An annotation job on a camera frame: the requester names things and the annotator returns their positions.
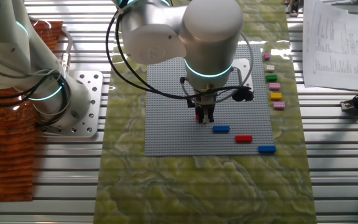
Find printed white paper sheets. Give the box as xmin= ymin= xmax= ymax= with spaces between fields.
xmin=302 ymin=0 xmax=358 ymax=91

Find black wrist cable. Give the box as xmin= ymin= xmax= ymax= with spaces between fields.
xmin=105 ymin=9 xmax=254 ymax=102

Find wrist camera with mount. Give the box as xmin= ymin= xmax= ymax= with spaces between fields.
xmin=231 ymin=57 xmax=255 ymax=103

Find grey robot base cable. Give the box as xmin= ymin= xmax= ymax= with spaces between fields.
xmin=61 ymin=26 xmax=74 ymax=72

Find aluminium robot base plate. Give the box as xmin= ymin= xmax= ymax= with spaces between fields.
xmin=42 ymin=70 xmax=104 ymax=138

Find green marble pattern mat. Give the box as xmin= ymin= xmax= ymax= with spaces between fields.
xmin=92 ymin=0 xmax=318 ymax=224

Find grey metal bracket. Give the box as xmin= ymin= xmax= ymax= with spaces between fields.
xmin=287 ymin=0 xmax=301 ymax=17

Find long blue Lego brick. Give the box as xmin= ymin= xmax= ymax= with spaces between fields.
xmin=257 ymin=145 xmax=277 ymax=154
xmin=213 ymin=124 xmax=231 ymax=134

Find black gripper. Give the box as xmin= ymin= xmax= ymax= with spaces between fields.
xmin=194 ymin=94 xmax=217 ymax=124

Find grey Lego baseplate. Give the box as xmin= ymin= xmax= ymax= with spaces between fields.
xmin=144 ymin=44 xmax=275 ymax=157

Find black base cable bundle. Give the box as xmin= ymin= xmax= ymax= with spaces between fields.
xmin=0 ymin=70 xmax=73 ymax=127

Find long red Lego brick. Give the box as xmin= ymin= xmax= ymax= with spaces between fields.
xmin=235 ymin=134 xmax=254 ymax=144

